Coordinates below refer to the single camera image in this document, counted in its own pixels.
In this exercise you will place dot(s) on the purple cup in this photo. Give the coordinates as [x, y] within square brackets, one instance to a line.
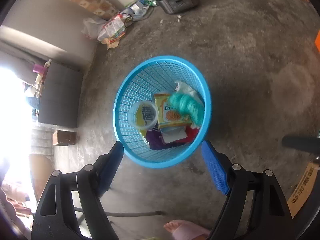
[39, 69]

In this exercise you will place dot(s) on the white plastic bag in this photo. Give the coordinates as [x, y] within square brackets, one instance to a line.
[92, 27]

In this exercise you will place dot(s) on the red white paper bag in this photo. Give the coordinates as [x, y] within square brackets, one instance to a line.
[191, 135]

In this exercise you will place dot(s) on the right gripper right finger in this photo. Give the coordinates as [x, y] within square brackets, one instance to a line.
[217, 165]

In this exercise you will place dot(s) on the clear plastic cup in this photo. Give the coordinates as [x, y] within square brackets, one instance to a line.
[132, 119]

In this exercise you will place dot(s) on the blue plastic basket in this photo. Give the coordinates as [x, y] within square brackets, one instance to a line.
[155, 76]

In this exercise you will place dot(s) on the green plastic bag ball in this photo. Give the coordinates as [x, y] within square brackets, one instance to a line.
[187, 105]

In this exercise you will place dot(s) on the floor trash packaging pile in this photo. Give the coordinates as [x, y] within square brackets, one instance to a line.
[115, 28]

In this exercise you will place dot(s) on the white paper towel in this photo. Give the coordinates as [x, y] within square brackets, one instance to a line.
[184, 88]

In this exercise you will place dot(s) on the light blue carton box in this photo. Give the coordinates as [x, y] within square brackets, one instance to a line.
[172, 134]

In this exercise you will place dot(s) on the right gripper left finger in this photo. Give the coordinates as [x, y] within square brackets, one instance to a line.
[107, 165]

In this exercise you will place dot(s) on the yellow snack packet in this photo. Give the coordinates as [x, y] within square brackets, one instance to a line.
[167, 117]

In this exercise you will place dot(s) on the grey cabinet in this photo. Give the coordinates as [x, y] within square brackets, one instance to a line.
[59, 101]

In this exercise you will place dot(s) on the blue detergent bottle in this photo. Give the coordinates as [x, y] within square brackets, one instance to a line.
[34, 102]

